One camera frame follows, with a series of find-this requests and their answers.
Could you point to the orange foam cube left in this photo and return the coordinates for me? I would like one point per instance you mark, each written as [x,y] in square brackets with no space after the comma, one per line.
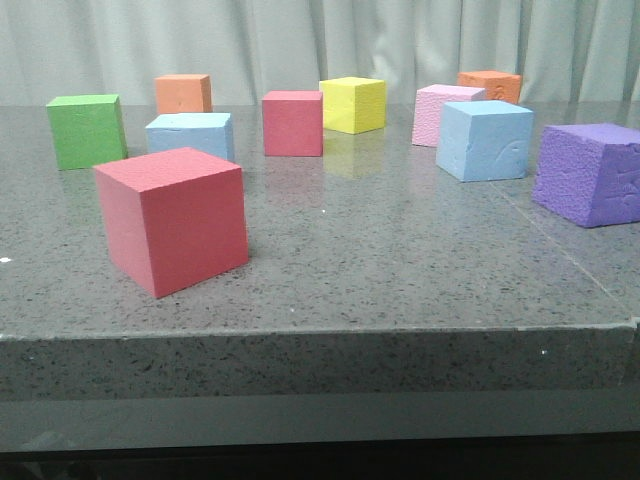
[183,93]

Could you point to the orange foam cube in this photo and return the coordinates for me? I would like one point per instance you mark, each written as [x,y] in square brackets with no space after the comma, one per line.
[498,85]
[183,93]

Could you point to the pink foam cube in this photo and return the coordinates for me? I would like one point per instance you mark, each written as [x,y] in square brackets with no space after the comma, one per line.
[429,101]

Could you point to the green foam cube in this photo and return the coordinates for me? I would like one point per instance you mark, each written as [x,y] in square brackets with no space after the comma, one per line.
[87,130]

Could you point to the light blue cube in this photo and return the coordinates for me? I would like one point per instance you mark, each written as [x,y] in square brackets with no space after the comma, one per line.
[208,132]
[484,140]

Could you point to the grey curtain backdrop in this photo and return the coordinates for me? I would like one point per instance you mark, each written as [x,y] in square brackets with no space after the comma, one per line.
[564,50]

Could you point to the small red foam cube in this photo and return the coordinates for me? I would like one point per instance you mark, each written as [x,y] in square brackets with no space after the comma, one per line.
[293,123]

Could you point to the yellow foam cube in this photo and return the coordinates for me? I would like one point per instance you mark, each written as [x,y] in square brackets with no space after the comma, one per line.
[354,105]

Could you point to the large red foam cube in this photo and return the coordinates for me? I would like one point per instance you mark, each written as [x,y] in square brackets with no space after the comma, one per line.
[173,218]

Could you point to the purple foam cube right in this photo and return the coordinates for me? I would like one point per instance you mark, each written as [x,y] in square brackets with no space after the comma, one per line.
[589,173]

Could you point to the orange foam cube right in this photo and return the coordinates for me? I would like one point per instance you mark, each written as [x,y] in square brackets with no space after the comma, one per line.
[498,85]

